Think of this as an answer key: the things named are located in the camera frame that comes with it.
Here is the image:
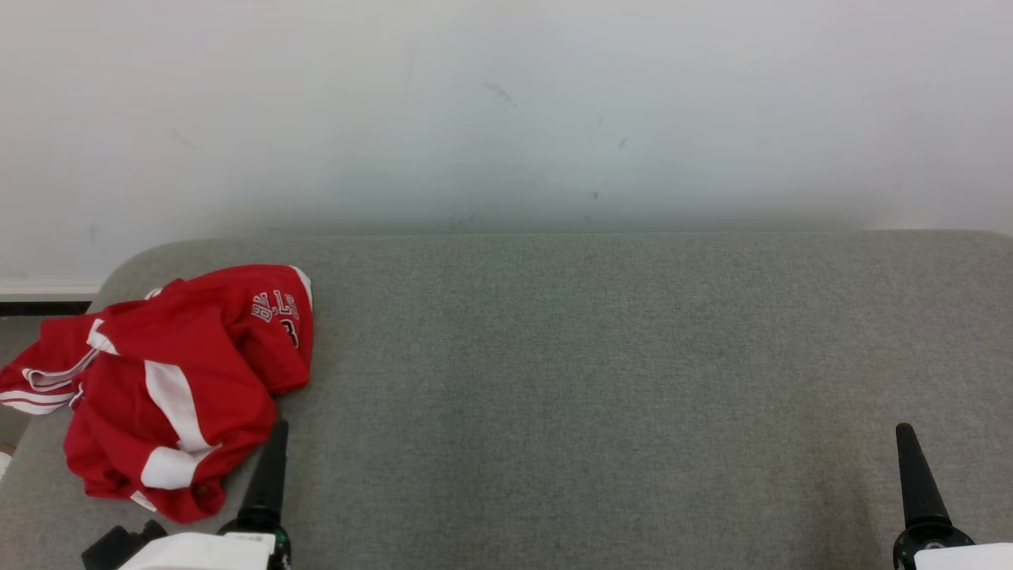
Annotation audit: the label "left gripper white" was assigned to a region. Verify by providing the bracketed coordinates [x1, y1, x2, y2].
[119, 420, 292, 570]

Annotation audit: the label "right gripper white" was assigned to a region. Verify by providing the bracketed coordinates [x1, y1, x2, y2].
[893, 423, 1013, 570]

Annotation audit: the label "red shorts with white stripe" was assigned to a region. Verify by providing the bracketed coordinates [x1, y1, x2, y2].
[63, 348, 279, 524]

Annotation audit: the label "red basketball jersey white sleeves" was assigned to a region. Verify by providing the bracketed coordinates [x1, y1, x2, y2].
[0, 264, 315, 417]

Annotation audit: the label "white baseboard strip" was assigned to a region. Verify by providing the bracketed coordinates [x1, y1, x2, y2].
[0, 283, 102, 317]

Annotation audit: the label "grey fabric sofa cushion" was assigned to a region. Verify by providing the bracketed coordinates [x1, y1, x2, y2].
[0, 230, 1013, 570]

